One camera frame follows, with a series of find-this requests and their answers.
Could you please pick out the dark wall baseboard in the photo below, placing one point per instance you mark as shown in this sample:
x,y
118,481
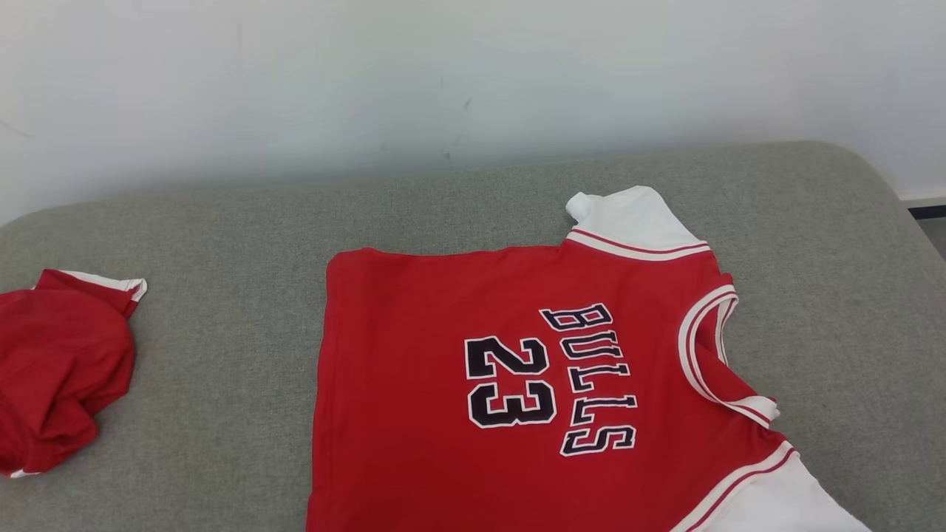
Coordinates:
x,y
927,208

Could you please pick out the red shorts with white stripe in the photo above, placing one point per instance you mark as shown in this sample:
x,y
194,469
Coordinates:
x,y
59,369

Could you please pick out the red Bulls 23 jersey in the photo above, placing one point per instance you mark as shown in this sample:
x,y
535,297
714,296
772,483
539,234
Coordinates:
x,y
443,443

